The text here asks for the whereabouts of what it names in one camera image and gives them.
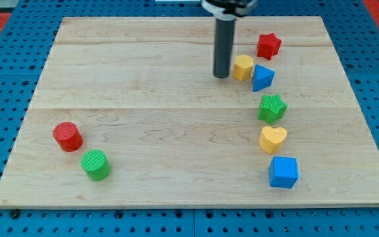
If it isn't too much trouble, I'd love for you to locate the yellow heart block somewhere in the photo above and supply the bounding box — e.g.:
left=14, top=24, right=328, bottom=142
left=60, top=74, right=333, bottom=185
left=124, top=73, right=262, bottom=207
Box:
left=259, top=126, right=288, bottom=154

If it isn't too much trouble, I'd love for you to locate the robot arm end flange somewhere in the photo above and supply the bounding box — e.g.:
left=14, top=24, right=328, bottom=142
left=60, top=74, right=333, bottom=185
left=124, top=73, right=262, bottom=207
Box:
left=201, top=0, right=259, bottom=21

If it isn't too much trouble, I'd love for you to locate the blue triangle block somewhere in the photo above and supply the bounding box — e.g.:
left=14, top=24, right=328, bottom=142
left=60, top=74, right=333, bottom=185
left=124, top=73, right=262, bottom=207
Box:
left=251, top=65, right=275, bottom=92

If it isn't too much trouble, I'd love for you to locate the green cylinder block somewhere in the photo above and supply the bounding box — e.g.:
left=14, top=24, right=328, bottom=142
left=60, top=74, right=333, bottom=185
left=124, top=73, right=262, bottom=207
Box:
left=80, top=149, right=111, bottom=181

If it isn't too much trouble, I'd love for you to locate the yellow hexagon block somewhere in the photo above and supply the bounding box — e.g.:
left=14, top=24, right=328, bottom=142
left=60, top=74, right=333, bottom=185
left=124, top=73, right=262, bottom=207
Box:
left=232, top=55, right=254, bottom=81

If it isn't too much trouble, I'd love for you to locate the red star block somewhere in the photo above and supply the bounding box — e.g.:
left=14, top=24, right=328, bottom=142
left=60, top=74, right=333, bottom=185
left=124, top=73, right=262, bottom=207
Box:
left=257, top=33, right=282, bottom=60

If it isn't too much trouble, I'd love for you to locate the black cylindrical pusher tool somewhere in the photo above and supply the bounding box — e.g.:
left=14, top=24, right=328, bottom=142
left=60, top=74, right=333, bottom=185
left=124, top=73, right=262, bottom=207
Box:
left=213, top=19, right=236, bottom=78

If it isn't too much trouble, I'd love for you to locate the blue cube block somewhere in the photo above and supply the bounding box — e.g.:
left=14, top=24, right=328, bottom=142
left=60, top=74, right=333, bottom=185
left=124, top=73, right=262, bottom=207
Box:
left=268, top=156, right=299, bottom=188

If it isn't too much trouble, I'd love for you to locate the wooden board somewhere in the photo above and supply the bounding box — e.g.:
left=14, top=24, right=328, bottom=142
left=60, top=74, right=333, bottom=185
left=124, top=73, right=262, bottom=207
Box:
left=0, top=16, right=379, bottom=210

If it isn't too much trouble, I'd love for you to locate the red cylinder block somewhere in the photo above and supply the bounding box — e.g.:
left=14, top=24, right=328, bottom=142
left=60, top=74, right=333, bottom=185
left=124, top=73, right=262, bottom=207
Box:
left=53, top=122, right=83, bottom=152

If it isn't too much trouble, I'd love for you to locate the green star block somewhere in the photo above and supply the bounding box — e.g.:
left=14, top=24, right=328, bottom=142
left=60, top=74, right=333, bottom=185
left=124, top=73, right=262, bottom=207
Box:
left=258, top=94, right=287, bottom=125

